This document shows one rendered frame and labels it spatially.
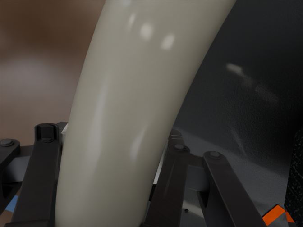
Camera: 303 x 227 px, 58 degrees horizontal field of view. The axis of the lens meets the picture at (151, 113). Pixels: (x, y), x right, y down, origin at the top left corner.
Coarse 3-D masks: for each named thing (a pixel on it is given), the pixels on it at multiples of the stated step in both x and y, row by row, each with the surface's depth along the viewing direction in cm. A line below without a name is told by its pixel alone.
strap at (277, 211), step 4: (276, 208) 113; (280, 208) 113; (268, 212) 114; (272, 212) 114; (276, 212) 114; (280, 212) 114; (264, 216) 115; (268, 216) 115; (272, 216) 115; (276, 216) 114; (264, 220) 115; (268, 220) 115; (272, 220) 115; (268, 224) 116
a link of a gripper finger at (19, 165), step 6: (60, 126) 17; (60, 132) 17; (60, 138) 16; (60, 144) 15; (24, 150) 14; (30, 150) 14; (60, 150) 15; (18, 156) 14; (24, 156) 14; (60, 156) 15; (12, 162) 14; (18, 162) 14; (24, 162) 14; (6, 168) 14; (12, 168) 14; (18, 168) 14; (24, 168) 14; (6, 174) 14; (12, 174) 14; (18, 174) 14; (24, 174) 14; (6, 180) 14; (12, 180) 14; (18, 180) 14
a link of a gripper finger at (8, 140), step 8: (0, 144) 13; (8, 144) 13; (16, 144) 14; (0, 152) 13; (8, 152) 13; (16, 152) 14; (0, 160) 12; (8, 160) 13; (0, 168) 12; (0, 176) 12; (0, 184) 12; (8, 184) 14; (16, 184) 14; (0, 192) 12; (8, 192) 13; (16, 192) 14; (0, 200) 12; (8, 200) 13; (0, 208) 12
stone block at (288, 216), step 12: (300, 132) 94; (300, 144) 91; (300, 156) 88; (300, 168) 86; (288, 180) 88; (300, 180) 83; (288, 192) 86; (300, 192) 81; (288, 204) 83; (300, 204) 79; (288, 216) 83; (300, 216) 76
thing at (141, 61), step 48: (144, 0) 6; (192, 0) 6; (96, 48) 7; (144, 48) 6; (192, 48) 6; (96, 96) 7; (144, 96) 6; (96, 144) 7; (144, 144) 7; (96, 192) 7; (144, 192) 8
